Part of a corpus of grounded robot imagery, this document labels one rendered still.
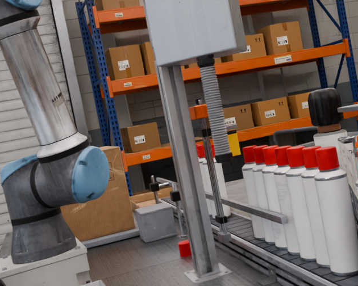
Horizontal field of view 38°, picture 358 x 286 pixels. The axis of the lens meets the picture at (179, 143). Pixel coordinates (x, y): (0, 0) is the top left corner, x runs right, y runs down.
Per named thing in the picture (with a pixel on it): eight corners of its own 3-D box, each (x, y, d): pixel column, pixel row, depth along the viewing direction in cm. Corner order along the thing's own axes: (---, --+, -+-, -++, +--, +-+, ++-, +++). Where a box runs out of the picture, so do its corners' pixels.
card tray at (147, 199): (203, 200, 206) (200, 190, 206) (140, 215, 200) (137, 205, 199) (183, 193, 235) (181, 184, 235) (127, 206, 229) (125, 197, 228)
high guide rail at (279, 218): (287, 223, 96) (286, 215, 95) (282, 224, 95) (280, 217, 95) (159, 180, 199) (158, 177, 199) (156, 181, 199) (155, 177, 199)
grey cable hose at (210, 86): (236, 160, 100) (216, 53, 99) (219, 164, 99) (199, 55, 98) (229, 159, 103) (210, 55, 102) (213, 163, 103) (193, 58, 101)
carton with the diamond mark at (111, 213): (136, 228, 167) (119, 146, 165) (61, 247, 160) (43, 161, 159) (121, 215, 196) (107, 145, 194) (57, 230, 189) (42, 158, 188)
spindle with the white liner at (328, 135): (366, 199, 132) (346, 84, 130) (336, 207, 130) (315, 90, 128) (346, 196, 141) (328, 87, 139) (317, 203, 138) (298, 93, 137)
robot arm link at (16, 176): (34, 210, 130) (21, 158, 130) (75, 202, 124) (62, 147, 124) (-2, 222, 120) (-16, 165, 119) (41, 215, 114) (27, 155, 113)
